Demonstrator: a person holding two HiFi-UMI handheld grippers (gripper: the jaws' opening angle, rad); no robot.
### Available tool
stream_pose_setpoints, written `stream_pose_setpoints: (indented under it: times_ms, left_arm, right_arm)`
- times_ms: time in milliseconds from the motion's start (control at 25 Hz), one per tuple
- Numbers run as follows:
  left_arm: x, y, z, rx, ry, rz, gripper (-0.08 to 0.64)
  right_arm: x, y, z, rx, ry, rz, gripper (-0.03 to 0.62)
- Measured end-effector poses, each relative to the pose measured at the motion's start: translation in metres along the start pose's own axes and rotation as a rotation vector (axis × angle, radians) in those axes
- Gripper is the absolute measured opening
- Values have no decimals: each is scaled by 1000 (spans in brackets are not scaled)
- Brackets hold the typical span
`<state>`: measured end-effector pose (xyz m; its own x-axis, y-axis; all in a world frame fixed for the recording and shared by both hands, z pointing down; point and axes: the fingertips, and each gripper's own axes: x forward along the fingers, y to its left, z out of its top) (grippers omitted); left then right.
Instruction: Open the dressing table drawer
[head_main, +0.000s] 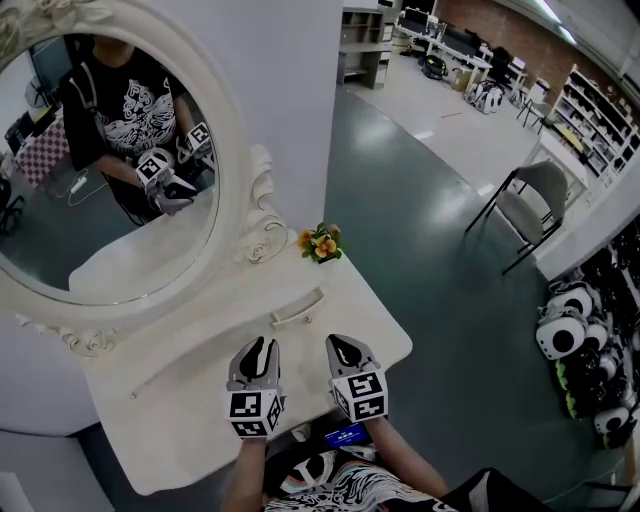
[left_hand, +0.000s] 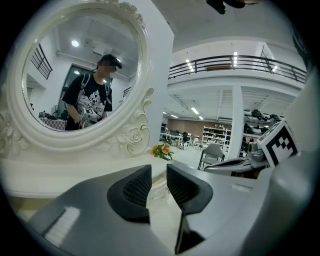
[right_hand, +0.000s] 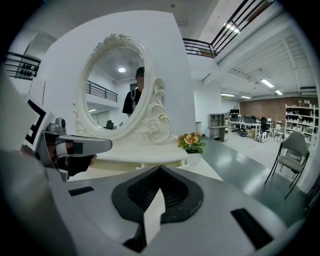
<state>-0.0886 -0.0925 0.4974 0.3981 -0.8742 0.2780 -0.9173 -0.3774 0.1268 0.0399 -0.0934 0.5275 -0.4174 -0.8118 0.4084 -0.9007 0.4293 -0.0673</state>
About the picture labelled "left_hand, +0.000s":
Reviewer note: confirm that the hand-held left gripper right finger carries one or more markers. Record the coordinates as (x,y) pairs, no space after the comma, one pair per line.
(220,200)

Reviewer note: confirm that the white ornate dressing table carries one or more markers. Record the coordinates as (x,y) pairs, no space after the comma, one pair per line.
(75,175)

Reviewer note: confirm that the grey chair with black legs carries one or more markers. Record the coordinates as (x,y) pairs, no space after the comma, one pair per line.
(212,153)

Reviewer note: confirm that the black balcony railing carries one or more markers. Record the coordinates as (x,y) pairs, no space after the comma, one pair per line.
(237,65)

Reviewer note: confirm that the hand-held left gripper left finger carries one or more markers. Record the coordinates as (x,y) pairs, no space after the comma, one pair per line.
(95,215)

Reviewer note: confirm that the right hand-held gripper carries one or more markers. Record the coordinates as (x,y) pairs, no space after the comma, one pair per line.
(277,145)

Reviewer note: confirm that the long white desk with monitors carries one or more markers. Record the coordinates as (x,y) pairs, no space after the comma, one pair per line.
(178,136)

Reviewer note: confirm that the white storage shelf rack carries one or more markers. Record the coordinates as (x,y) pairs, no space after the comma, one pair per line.
(216,137)

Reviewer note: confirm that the white oval framed mirror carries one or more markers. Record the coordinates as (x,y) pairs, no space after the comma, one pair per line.
(80,75)

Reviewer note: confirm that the orange flowers in small pot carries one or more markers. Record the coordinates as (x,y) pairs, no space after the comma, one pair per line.
(163,150)

